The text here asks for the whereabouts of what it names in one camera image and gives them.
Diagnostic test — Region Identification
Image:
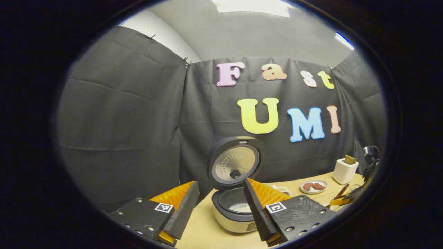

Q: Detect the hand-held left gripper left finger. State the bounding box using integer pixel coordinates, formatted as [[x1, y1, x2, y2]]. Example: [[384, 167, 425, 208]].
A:
[[107, 181, 200, 247]]

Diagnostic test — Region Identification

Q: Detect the white square utensil holder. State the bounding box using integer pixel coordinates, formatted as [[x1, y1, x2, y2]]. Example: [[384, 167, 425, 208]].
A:
[[332, 158, 359, 185]]

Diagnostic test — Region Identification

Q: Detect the large ceiling light panel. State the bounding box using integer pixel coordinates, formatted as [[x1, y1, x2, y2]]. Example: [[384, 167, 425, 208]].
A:
[[212, 0, 290, 18]]

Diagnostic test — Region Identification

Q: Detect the round white plate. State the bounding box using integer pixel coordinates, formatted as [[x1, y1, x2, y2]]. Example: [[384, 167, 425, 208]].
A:
[[300, 179, 328, 194]]

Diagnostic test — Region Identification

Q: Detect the black backdrop cloth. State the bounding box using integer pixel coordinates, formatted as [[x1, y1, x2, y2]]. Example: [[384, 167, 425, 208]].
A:
[[57, 26, 386, 211]]

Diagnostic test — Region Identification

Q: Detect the brown wooden spoon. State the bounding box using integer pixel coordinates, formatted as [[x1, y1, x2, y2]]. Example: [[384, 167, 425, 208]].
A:
[[335, 184, 350, 200]]

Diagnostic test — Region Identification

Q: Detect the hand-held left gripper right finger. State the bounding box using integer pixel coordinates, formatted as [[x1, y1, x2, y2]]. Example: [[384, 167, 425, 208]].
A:
[[243, 178, 338, 247]]

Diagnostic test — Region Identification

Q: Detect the grey rice cooker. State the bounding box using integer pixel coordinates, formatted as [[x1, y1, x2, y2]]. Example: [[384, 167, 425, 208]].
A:
[[208, 136, 265, 234]]

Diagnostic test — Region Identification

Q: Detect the small ceiling light panel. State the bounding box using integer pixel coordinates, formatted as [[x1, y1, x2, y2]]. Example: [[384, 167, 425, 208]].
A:
[[335, 32, 355, 50]]

